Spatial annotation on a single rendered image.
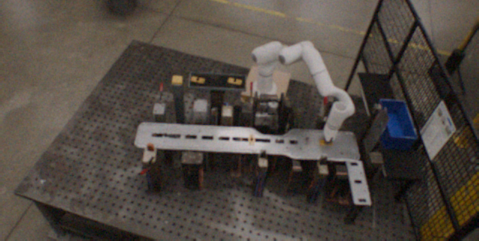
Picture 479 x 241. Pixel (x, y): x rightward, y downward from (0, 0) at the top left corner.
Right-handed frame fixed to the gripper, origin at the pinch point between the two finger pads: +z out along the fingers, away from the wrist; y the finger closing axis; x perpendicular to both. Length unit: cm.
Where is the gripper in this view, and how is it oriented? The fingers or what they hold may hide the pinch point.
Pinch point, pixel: (327, 140)
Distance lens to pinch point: 239.9
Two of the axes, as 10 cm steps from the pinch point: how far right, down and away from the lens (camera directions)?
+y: -0.1, 7.5, -6.6
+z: -0.7, 6.6, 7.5
